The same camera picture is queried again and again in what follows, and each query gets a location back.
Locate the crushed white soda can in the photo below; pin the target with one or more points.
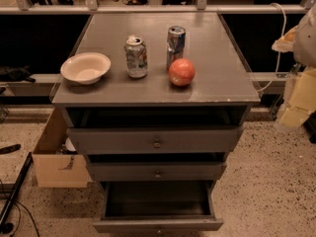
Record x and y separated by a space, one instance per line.
136 56

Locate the grey wooden drawer cabinet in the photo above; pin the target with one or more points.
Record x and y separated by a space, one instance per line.
220 95

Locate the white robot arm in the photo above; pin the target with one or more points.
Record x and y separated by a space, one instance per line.
300 40

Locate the grey top drawer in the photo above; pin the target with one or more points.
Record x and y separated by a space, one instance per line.
153 141

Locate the grey middle drawer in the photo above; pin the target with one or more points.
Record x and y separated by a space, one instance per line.
156 171

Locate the grey bottom drawer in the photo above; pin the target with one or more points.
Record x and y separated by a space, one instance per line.
158 207

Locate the cardboard box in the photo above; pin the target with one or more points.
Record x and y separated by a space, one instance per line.
55 168

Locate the grey drawer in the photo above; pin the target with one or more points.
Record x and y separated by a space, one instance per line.
153 141
158 207
156 171

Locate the orange red apple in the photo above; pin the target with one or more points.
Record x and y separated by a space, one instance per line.
181 72

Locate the metal railing frame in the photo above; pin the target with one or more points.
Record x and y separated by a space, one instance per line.
93 6

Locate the black floor rail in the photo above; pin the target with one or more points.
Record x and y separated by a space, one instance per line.
14 191

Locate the crushed blue soda can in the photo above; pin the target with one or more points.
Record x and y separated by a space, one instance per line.
175 44

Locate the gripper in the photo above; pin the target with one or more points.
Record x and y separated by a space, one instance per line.
306 39

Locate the white ceramic bowl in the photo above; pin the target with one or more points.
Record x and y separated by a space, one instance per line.
85 68

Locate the black bag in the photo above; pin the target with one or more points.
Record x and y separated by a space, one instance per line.
16 74

